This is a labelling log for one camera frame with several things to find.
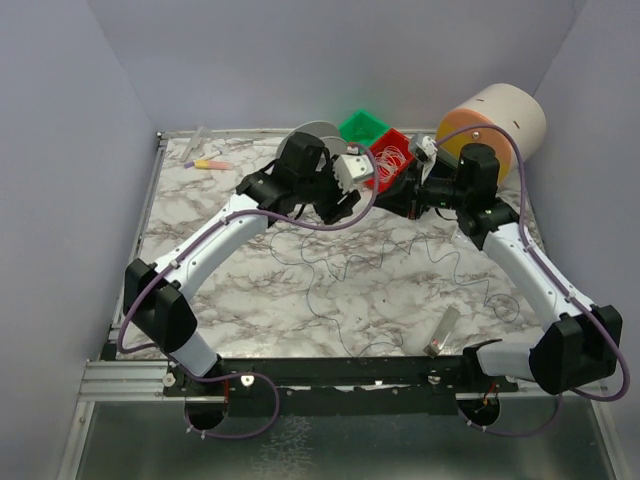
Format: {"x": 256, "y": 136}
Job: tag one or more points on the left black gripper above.
{"x": 329, "y": 200}

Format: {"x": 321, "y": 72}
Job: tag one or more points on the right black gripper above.
{"x": 410, "y": 187}

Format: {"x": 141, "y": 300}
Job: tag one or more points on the grey plastic cable spool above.
{"x": 325, "y": 131}

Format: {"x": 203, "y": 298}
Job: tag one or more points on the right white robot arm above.
{"x": 580, "y": 338}

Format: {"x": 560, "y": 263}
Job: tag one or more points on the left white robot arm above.
{"x": 157, "y": 294}

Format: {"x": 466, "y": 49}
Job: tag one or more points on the red plastic bin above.
{"x": 392, "y": 157}

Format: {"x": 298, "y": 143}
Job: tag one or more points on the clear protractor packet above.
{"x": 460, "y": 239}

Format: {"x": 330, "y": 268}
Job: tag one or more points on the green plastic bin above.
{"x": 363, "y": 127}

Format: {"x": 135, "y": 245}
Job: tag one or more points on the small grey staples box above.
{"x": 441, "y": 332}

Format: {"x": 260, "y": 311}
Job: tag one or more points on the large beige cylinder drum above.
{"x": 499, "y": 115}

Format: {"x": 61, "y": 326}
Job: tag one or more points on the pink yellow marker pen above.
{"x": 208, "y": 164}

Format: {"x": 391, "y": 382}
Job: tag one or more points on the clear plastic tube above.
{"x": 192, "y": 144}

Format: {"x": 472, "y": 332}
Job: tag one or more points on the black mounting base bar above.
{"x": 339, "y": 386}

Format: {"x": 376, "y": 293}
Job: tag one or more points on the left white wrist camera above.
{"x": 353, "y": 167}

